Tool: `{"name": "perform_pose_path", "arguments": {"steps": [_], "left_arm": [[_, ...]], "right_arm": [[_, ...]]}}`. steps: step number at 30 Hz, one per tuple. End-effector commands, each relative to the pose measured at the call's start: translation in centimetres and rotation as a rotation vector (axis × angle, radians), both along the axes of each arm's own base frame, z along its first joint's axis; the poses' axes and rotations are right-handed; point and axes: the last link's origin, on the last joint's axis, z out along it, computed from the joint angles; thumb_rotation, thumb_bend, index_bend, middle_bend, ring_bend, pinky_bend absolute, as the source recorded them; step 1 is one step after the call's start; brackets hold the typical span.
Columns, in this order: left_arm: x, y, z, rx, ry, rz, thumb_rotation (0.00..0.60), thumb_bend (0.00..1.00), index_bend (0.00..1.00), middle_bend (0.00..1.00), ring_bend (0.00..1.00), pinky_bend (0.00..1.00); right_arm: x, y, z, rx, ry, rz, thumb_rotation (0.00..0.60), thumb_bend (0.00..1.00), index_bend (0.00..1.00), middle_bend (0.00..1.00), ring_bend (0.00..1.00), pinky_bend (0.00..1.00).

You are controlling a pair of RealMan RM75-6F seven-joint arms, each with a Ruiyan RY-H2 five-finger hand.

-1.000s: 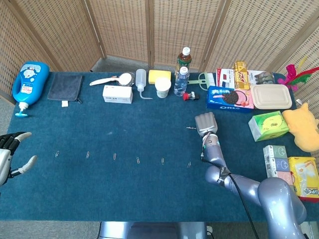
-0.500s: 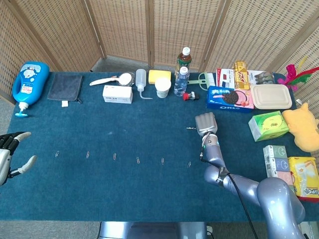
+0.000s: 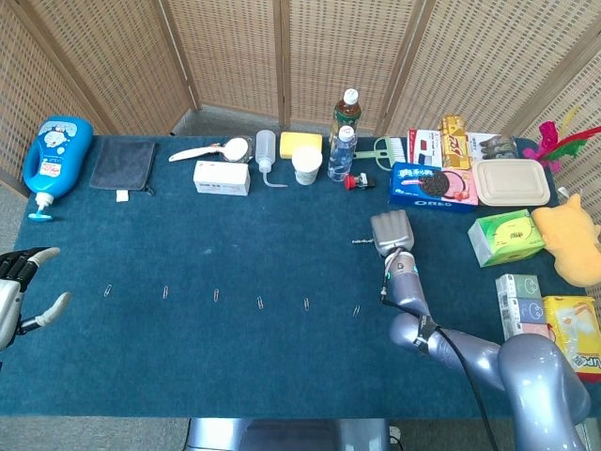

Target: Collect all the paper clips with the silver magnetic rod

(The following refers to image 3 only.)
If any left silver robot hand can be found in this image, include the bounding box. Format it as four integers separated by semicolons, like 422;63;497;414
0;246;72;351

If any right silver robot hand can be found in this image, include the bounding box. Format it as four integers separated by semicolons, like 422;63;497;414
369;210;417;258

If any blue Oreo biscuit box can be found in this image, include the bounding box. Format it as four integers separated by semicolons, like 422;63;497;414
387;162;480;214

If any red emergency stop button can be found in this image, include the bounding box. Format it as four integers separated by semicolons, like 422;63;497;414
344;172;376;192

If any clear water bottle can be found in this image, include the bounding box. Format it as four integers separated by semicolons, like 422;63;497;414
327;125;357;182

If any red and white box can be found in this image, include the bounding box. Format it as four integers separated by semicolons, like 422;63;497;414
407;129;445;168

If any yellow snack package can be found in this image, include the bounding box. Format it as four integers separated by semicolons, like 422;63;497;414
439;115;472;171

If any paper cup with leaf print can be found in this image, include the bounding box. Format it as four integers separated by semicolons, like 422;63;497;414
291;146;324;186

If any green tissue box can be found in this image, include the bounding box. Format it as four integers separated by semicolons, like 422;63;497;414
467;209;547;269

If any beige lidded food container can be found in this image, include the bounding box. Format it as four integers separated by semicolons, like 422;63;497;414
471;158;551;208

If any green tea bottle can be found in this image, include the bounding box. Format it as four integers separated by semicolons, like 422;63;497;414
331;88;363;142

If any yellow sponge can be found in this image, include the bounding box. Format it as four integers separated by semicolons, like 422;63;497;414
279;132;324;160

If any white printed picture pack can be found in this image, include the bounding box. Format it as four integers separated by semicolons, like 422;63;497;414
467;132;520;161

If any pastel pocket tissue pack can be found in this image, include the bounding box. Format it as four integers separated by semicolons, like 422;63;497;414
495;273;558;342

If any blue detergent bottle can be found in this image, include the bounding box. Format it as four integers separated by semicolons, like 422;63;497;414
22;116;94;222

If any translucent squeeze wash bottle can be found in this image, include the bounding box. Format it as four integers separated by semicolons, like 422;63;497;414
254;129;288;189

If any yellow plush toy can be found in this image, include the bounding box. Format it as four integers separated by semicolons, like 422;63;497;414
530;193;601;287

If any grey zip pouch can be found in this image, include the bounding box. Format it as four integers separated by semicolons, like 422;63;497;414
88;140;158;203

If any pink green feather toy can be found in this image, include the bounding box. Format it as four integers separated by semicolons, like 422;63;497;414
521;106;601;174

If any white labelled cardboard box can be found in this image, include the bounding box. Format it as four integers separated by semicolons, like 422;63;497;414
193;160;252;196

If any teal table cloth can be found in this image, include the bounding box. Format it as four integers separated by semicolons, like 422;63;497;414
0;134;601;419

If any yellow Lipton tea bag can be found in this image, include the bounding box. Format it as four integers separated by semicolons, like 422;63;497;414
542;294;601;384

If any lilac robot torso base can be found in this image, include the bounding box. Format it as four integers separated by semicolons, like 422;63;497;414
185;417;391;451

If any rattan folding screen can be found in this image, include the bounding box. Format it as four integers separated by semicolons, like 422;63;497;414
0;0;601;306

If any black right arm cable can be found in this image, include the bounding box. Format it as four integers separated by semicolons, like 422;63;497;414
378;270;500;451

